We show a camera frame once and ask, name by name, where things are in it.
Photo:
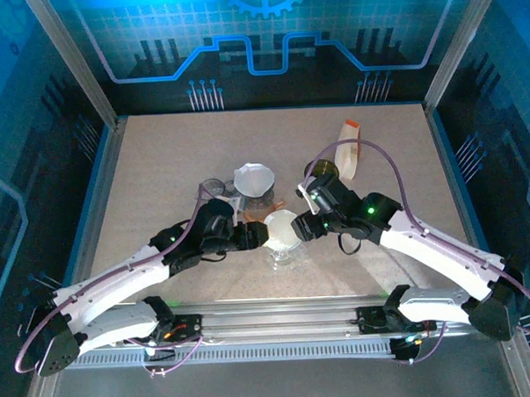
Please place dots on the clear plastic coffee dripper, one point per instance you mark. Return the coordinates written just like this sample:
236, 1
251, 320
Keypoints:
299, 250

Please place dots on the orange glass coffee server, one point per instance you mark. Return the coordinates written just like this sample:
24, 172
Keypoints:
252, 216

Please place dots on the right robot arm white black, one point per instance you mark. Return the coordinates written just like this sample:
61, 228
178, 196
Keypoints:
434, 244

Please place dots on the aluminium frame post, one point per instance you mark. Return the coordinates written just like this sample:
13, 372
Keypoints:
460, 45
72, 62

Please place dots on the aluminium mounting rail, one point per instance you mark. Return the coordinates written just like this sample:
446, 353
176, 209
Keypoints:
274, 317

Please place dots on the black connector box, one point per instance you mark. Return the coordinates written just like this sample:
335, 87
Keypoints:
401, 351

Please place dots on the grey plastic coffee dripper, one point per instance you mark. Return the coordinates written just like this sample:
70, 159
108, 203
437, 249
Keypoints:
258, 202

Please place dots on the white paper coffee filter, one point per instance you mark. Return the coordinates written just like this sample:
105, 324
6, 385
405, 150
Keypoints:
253, 179

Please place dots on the grey metal panel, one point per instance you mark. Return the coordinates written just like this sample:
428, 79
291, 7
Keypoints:
273, 383

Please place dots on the grey glass coffee server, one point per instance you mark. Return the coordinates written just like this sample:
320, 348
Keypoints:
211, 185

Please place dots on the clear glass coffee server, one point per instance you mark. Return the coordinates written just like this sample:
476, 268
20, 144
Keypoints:
285, 261

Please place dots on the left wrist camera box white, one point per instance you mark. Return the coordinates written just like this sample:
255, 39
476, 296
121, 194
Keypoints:
232, 206

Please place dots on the olive plastic coffee dripper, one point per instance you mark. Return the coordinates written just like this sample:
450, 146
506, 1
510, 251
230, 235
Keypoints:
323, 167

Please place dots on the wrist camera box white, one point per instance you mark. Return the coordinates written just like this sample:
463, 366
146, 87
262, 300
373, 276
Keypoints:
306, 196
232, 206

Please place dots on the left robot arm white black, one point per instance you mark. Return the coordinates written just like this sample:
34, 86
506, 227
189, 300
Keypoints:
110, 280

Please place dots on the aluminium side rail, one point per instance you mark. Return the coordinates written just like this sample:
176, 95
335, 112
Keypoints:
107, 170
443, 155

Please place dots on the coffee filter pack orange white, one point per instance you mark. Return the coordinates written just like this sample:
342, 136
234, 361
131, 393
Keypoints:
347, 160

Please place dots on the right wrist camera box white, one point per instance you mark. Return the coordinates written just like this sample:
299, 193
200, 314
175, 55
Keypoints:
306, 196

